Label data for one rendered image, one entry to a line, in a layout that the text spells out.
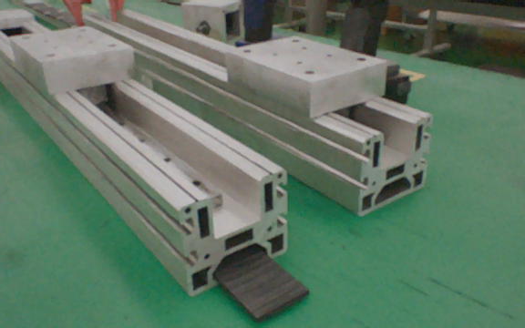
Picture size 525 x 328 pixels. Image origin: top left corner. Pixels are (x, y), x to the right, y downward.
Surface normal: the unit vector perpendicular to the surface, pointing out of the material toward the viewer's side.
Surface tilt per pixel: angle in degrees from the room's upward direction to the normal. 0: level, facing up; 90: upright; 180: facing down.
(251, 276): 0
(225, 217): 0
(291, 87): 90
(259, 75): 90
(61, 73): 90
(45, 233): 0
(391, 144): 90
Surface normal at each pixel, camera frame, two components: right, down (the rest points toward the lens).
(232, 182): -0.81, 0.29
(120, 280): -0.03, -0.89
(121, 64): 0.58, 0.36
